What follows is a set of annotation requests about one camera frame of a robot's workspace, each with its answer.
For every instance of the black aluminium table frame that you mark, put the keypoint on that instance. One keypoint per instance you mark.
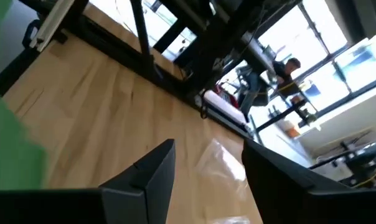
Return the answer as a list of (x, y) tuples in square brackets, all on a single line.
[(113, 46)]

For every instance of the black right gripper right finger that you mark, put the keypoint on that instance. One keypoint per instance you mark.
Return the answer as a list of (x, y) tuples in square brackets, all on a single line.
[(269, 186)]

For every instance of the white frame bracket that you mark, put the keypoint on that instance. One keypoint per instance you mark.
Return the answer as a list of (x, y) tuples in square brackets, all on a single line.
[(51, 25)]

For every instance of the blue framed window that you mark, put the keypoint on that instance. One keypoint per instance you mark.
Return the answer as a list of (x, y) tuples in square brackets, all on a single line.
[(287, 37)]

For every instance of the green elastic bandage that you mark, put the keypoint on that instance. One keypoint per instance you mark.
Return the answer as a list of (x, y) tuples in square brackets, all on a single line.
[(7, 149)]

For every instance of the person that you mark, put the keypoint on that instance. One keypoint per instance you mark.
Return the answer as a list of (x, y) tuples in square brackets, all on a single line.
[(281, 71)]

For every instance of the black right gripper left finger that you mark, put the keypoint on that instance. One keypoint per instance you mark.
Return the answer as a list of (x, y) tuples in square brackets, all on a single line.
[(150, 186)]

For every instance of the clear plastic zipper bag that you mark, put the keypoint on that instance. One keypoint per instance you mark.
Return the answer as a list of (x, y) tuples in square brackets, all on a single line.
[(231, 220), (222, 168)]

